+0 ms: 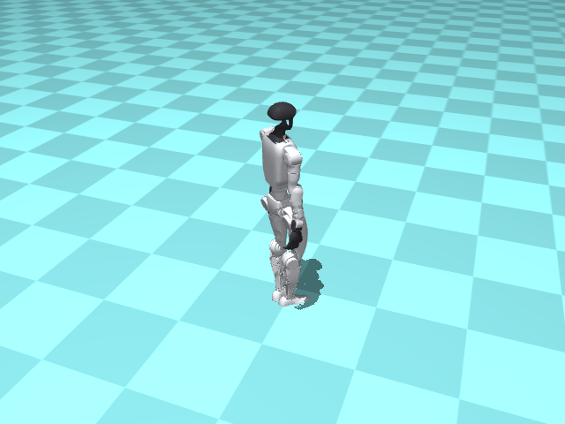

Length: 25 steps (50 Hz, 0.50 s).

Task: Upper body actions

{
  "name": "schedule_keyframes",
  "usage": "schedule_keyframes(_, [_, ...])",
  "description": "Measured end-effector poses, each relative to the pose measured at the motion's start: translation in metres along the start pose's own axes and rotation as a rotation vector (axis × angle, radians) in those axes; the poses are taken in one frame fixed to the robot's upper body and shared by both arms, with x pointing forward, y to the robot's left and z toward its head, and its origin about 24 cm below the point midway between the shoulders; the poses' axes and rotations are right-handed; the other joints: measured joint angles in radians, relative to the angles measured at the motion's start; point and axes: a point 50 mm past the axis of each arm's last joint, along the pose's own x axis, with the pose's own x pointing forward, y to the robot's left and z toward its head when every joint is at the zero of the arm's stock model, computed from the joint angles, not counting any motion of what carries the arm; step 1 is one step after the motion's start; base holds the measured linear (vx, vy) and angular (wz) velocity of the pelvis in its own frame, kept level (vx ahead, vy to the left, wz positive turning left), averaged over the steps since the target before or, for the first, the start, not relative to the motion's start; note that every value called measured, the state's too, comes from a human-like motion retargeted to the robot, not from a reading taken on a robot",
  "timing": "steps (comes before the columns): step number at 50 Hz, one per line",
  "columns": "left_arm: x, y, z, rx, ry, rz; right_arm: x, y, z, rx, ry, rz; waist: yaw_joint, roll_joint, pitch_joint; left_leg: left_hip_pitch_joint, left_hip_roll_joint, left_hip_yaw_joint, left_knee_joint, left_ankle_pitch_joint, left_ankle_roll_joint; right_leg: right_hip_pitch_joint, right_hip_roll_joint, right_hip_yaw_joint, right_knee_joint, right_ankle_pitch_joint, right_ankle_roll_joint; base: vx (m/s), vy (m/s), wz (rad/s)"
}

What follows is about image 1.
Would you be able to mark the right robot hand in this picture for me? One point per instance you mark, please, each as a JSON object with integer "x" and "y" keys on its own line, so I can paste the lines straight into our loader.
{"x": 295, "y": 237}

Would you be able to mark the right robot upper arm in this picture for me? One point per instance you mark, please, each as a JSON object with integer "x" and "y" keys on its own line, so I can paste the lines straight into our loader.
{"x": 293, "y": 160}

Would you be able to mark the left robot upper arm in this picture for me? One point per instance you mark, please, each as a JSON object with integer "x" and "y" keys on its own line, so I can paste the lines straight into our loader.
{"x": 262, "y": 131}

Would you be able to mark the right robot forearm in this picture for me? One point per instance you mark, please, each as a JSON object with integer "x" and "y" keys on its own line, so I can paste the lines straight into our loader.
{"x": 296, "y": 202}

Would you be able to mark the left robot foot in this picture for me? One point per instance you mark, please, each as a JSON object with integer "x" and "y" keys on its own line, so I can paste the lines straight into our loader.
{"x": 278, "y": 294}

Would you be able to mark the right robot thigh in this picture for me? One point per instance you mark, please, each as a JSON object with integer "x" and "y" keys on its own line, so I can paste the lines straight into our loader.
{"x": 297, "y": 252}

